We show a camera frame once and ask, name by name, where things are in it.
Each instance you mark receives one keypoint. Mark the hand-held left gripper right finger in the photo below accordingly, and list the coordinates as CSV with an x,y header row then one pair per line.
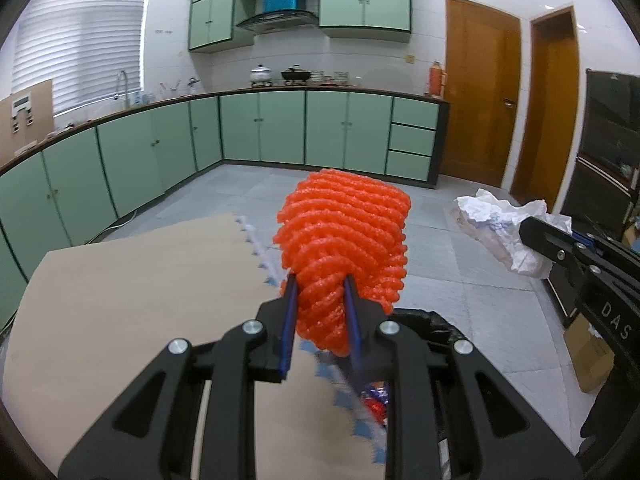
x,y
352,320

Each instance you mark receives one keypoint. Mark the small cardboard box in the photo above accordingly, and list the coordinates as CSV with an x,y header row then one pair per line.
x,y
590,360

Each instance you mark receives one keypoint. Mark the black wok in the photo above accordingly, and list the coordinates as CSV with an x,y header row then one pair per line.
x,y
296,75

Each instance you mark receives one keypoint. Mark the orange foam net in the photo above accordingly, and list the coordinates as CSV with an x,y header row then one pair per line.
x,y
345,230

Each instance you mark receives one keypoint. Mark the orange thermos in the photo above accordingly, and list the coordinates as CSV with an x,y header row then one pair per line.
x,y
436,80

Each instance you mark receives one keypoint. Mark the black trash bin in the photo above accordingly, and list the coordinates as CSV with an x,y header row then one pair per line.
x,y
430,322

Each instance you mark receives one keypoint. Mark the large cardboard box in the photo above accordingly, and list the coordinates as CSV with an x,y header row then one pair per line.
x,y
40,110

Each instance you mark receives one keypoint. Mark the set of small counter jars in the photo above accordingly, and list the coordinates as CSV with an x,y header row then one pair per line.
x,y
335,78

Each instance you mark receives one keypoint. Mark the green base cabinet run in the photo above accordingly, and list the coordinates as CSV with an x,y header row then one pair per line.
x,y
280,125

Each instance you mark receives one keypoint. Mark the white cooking pot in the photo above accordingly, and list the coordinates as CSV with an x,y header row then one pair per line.
x,y
261,74

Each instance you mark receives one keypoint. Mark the colourful snack wrapper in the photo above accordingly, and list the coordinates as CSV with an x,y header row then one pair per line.
x,y
372,402

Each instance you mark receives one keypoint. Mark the wooden door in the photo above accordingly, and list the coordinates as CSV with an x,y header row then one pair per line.
x,y
480,85
547,110

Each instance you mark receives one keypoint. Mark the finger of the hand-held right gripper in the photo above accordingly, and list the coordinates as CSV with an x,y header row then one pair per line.
x,y
550,245

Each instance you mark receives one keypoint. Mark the white plastic wrapper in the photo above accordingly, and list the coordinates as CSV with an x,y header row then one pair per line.
x,y
490,230

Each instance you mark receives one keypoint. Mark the black glass cabinet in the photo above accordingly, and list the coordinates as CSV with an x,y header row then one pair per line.
x,y
610,135

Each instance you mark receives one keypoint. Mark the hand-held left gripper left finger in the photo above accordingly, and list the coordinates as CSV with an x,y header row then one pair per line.
x,y
289,320

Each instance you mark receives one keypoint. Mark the metal sink faucet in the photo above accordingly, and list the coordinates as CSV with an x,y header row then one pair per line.
x,y
121,74

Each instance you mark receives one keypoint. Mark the green wall cabinet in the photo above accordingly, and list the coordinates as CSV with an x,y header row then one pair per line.
x,y
215,15
365,0

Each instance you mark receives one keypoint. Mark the range hood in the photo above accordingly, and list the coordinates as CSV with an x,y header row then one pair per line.
x,y
277,21

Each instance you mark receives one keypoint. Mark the white window blind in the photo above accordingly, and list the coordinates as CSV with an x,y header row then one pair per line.
x,y
80,45

